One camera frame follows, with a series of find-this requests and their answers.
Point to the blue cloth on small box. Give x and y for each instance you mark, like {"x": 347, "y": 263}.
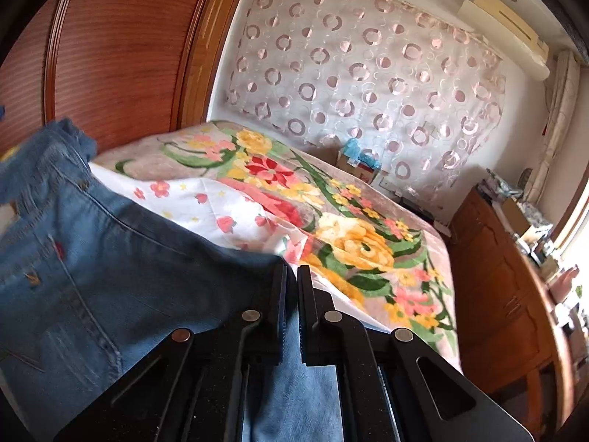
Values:
{"x": 361, "y": 165}

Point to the cream window curtain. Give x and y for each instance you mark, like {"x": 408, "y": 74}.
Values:
{"x": 554, "y": 138}

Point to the cream air conditioner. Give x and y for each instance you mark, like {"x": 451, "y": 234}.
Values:
{"x": 501, "y": 23}

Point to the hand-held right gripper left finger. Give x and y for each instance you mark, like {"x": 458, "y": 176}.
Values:
{"x": 280, "y": 317}

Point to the window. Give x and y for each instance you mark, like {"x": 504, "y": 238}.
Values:
{"x": 575, "y": 221}

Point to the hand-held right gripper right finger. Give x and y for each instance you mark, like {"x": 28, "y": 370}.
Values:
{"x": 305, "y": 322}

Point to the wooden cabinet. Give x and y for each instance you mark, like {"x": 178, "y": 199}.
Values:
{"x": 497, "y": 294}

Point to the open cardboard box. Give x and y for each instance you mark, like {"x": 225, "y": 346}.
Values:
{"x": 515, "y": 216}

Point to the floral blanket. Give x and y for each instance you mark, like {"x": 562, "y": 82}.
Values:
{"x": 359, "y": 239}

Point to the blue denim pants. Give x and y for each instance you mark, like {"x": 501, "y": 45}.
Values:
{"x": 115, "y": 262}

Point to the wooden headboard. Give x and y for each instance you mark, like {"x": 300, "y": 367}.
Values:
{"x": 115, "y": 55}

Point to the pink circle pattern curtain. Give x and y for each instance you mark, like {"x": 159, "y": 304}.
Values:
{"x": 345, "y": 55}

